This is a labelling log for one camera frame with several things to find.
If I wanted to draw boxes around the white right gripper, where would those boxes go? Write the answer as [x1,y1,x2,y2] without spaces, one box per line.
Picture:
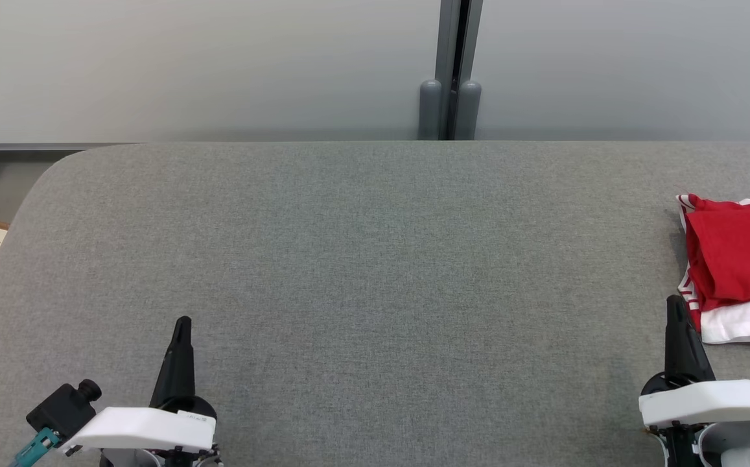
[639,294,750,430]

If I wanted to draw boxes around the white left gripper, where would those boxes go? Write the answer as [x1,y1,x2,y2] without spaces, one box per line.
[62,316,218,453]

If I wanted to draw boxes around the red shorts with white stripe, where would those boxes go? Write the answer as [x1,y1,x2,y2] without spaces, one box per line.
[676,193,750,344]

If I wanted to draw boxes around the teal left cable connector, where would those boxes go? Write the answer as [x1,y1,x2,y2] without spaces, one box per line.
[8,427,61,467]

